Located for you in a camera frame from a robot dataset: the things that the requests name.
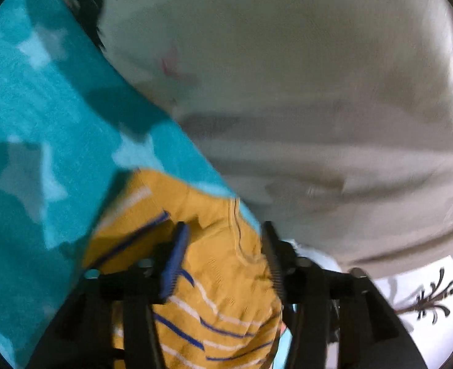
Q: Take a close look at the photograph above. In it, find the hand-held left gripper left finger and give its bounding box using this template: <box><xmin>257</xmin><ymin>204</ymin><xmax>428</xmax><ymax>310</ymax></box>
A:
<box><xmin>26</xmin><ymin>221</ymin><xmax>192</xmax><ymax>369</ymax></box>

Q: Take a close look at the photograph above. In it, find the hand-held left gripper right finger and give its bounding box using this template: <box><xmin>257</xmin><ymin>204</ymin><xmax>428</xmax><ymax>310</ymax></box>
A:
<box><xmin>261</xmin><ymin>221</ymin><xmax>427</xmax><ymax>369</ymax></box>

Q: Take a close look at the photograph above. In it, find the orange striped shirt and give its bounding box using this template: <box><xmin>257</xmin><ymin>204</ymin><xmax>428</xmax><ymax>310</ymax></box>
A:
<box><xmin>82</xmin><ymin>168</ymin><xmax>288</xmax><ymax>369</ymax></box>

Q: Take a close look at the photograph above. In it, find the beige curtain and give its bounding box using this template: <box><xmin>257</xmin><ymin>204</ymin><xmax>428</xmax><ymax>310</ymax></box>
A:
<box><xmin>180</xmin><ymin>111</ymin><xmax>453</xmax><ymax>277</ymax></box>

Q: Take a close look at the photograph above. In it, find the white cloth with dark ornament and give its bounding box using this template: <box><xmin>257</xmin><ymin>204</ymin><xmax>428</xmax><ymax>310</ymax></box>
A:
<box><xmin>342</xmin><ymin>248</ymin><xmax>453</xmax><ymax>369</ymax></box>

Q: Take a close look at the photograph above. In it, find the turquoise star-print blanket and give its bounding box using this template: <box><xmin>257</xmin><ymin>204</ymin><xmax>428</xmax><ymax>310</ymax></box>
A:
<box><xmin>0</xmin><ymin>0</ymin><xmax>261</xmax><ymax>369</ymax></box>

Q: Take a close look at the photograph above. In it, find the white floral pillow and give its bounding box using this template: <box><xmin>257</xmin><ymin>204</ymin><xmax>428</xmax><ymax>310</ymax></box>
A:
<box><xmin>53</xmin><ymin>0</ymin><xmax>453</xmax><ymax>143</ymax></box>

